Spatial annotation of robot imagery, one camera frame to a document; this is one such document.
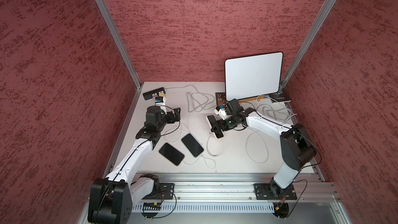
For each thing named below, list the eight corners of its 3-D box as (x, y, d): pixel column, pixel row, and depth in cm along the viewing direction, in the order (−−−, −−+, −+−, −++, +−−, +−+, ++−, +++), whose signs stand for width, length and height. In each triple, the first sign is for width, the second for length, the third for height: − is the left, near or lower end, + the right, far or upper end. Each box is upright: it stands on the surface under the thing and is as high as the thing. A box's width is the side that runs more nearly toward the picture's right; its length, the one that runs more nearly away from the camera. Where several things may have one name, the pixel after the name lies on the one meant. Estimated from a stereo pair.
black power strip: (144, 100, 112) (143, 97, 109) (143, 96, 115) (142, 93, 112) (166, 94, 117) (165, 91, 114) (164, 90, 119) (163, 86, 116)
